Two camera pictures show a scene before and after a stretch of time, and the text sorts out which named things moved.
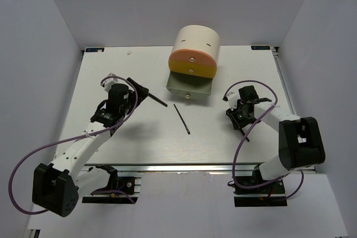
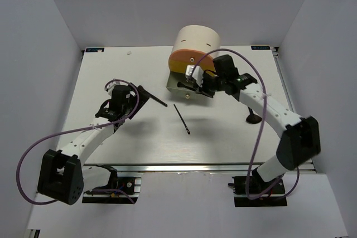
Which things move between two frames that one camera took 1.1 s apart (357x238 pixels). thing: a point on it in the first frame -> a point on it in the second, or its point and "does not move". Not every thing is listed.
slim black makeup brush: (247, 139) -> (182, 85)
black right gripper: (237, 124) -> (203, 90)
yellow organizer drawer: (192, 68) does not move
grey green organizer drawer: (188, 86) does not move
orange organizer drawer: (193, 56) does not move
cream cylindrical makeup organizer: (199, 38) does not move
